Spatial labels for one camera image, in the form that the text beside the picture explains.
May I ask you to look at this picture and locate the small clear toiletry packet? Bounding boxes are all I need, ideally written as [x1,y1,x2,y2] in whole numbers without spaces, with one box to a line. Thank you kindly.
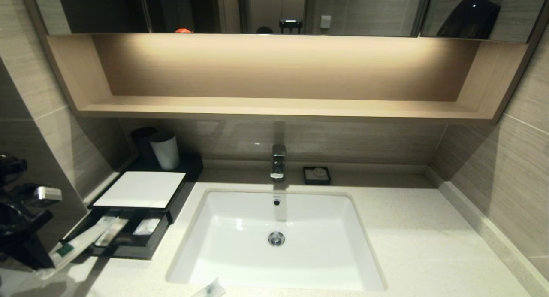
[41,215,119,281]
[191,278,226,297]

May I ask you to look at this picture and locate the long clear toothbrush packet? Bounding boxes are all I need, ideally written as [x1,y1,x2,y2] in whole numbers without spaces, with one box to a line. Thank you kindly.
[95,218,129,248]

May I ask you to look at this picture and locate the black amenity box drawer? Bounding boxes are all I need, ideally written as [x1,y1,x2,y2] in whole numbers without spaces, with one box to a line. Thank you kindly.
[64,207,170,261]

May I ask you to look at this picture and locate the grey plastic cup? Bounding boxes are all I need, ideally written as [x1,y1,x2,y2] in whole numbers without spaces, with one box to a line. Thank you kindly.
[148,131,180,170]

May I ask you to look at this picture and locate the black amenity box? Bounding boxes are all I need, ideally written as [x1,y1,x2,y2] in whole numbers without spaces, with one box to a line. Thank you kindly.
[88,155,205,224]

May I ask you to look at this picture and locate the small white wrapped packet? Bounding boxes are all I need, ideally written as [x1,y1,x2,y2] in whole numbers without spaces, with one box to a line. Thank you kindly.
[133,218,162,238]

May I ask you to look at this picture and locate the black cylindrical cup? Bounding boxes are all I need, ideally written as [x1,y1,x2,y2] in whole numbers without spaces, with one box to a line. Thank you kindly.
[130,127,157,164]

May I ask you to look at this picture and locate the mirror cabinet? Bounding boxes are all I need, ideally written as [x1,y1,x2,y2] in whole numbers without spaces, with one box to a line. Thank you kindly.
[21,0,549,42]

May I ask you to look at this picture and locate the white sink basin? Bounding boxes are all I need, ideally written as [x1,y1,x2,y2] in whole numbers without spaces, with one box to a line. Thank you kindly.
[167,189,386,292]

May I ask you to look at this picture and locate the chrome faucet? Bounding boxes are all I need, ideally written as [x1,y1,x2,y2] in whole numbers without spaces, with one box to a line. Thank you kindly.
[270,144,287,181]

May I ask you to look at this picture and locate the black soap dish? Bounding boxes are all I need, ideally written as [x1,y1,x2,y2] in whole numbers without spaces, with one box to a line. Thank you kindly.
[303,167,332,186]

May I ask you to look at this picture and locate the glossy black dome object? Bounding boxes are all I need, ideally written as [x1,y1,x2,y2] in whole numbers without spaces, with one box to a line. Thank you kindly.
[437,0,501,40]

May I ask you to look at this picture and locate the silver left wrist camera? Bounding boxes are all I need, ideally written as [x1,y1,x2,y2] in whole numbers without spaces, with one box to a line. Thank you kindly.
[34,186,63,203]

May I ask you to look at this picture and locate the light wooden wall shelf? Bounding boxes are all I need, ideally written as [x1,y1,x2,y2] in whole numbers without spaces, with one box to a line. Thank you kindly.
[46,33,529,125]

